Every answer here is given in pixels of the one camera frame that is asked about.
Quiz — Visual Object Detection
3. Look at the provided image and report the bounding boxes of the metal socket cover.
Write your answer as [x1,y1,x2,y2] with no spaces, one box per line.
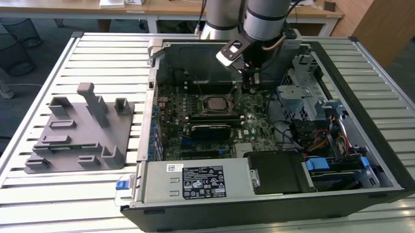
[228,82,244,111]

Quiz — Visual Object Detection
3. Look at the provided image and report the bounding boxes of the wire locking lever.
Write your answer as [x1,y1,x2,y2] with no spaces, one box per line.
[195,75,206,98]

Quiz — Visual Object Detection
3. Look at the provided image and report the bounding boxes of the CPU socket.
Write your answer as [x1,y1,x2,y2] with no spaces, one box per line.
[200,94,236,117]

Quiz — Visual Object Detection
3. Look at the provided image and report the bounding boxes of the silver drive cage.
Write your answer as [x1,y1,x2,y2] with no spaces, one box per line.
[275,54,328,122]

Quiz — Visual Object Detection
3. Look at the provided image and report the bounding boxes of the wooden desk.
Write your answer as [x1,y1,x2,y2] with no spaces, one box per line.
[0,0,346,37]

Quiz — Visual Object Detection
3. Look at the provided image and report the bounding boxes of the green motherboard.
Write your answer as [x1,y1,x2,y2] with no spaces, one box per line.
[155,81,283,163]

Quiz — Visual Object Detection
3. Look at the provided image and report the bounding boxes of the black graphics card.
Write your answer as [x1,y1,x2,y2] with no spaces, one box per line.
[190,124,234,142]

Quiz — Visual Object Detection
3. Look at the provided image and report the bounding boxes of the silver chipset heatsink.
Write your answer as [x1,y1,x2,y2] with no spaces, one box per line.
[234,142,255,156]

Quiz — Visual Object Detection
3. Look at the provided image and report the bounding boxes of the wooden cabinet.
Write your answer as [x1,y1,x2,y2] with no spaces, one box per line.
[330,0,415,70]

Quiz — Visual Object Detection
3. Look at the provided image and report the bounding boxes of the silver power supply unit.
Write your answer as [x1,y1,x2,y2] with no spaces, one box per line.
[128,159,258,204]

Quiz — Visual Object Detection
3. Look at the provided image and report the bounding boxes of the black PC case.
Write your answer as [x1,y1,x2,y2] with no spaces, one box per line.
[115,36,410,233]

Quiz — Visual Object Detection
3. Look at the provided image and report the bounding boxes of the grey parts rack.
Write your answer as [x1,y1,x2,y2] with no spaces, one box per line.
[24,82,138,174]

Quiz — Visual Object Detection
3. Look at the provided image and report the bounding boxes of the white stand foot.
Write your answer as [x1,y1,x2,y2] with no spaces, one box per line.
[0,77,16,100]

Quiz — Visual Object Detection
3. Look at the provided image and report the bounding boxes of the black cable brass fitting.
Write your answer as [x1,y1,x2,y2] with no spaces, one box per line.
[262,0,306,51]

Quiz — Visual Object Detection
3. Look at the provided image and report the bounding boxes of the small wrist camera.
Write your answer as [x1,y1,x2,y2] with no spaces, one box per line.
[284,28,303,46]

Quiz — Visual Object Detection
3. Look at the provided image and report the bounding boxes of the black cable silver plug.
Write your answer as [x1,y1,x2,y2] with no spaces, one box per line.
[194,0,208,35]

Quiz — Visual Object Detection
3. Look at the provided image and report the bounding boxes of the black cable bundle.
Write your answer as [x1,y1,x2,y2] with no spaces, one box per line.
[267,92,315,156]

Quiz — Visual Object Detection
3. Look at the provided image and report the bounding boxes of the yellow red wire bundle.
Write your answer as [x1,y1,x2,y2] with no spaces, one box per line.
[303,115,354,157]

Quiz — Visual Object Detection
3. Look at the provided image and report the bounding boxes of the black wire mesh bin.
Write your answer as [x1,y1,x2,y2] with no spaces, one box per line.
[0,17,44,49]
[0,33,36,77]

